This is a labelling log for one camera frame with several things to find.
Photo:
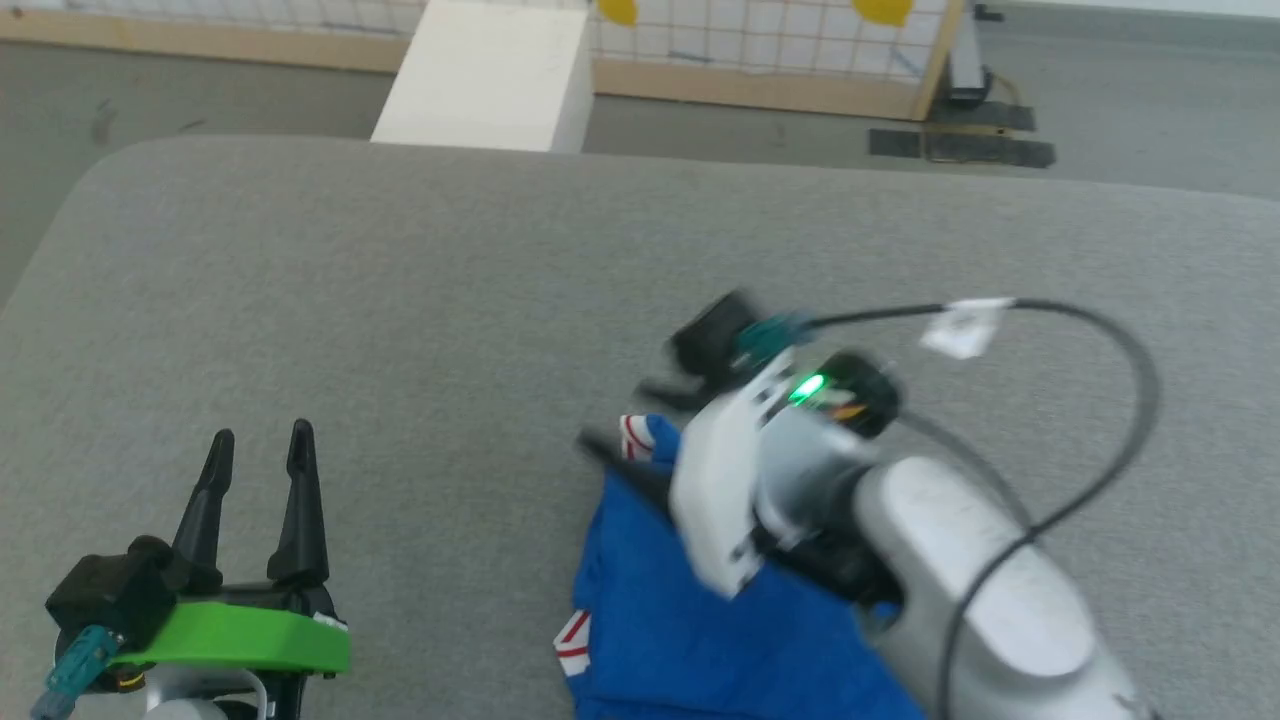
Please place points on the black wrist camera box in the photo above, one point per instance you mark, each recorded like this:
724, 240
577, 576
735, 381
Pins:
710, 335
105, 590

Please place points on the large black floor mat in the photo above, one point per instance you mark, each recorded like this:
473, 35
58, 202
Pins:
990, 145

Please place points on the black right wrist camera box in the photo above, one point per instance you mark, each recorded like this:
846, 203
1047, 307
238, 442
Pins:
710, 335

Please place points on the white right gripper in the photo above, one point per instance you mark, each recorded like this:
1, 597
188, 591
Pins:
715, 490

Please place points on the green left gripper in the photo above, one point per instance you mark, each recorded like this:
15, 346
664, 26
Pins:
240, 635

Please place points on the lemon-print grid panel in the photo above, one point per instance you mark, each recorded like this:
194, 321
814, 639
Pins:
750, 45

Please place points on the small black floor mat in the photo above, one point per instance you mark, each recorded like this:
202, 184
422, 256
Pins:
896, 143

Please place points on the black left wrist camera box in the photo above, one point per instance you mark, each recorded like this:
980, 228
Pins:
105, 590

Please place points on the blue basketball jersey number 23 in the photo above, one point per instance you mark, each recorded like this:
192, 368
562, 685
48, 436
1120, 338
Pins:
680, 640

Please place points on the white box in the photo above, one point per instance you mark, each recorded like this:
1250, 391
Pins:
490, 80

